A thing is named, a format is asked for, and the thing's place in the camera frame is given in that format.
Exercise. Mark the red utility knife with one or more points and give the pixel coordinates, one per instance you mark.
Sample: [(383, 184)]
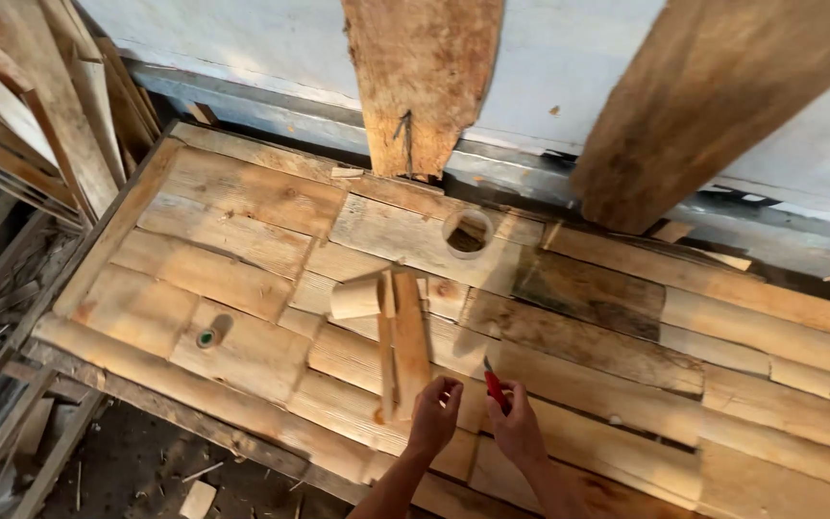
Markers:
[(494, 386)]

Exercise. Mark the clear plastic cup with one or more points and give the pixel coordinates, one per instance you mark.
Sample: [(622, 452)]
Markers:
[(467, 233)]

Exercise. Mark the stack of leaning wooden boards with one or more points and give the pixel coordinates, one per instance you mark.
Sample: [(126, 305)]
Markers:
[(40, 108)]

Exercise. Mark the wide brown wooden board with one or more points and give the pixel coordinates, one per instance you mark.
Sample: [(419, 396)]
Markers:
[(703, 101)]

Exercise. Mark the rough bark-edged wooden plank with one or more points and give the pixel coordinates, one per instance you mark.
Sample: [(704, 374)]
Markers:
[(418, 79)]

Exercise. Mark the rough wooden workbench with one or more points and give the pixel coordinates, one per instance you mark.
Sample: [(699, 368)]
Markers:
[(602, 375)]

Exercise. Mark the pile of scrap wood slats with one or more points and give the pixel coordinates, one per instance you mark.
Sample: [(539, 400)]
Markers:
[(4, 360)]

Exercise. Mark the person's left hand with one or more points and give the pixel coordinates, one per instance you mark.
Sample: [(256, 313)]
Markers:
[(431, 422)]

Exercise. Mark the flat wooden slat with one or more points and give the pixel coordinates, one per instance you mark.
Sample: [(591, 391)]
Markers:
[(411, 346)]

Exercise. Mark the person's right fingers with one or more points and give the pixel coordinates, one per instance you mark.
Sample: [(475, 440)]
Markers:
[(505, 404)]

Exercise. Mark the thin wooden stick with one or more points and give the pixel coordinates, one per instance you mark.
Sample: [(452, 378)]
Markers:
[(386, 346)]

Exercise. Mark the wooden cylinder block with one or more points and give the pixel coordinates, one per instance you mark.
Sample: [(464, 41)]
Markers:
[(354, 298)]

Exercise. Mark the small pale wood offcut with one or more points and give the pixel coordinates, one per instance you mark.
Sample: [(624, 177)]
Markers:
[(198, 499)]

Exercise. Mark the person's right hand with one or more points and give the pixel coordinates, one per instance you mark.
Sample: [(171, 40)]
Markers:
[(517, 431)]

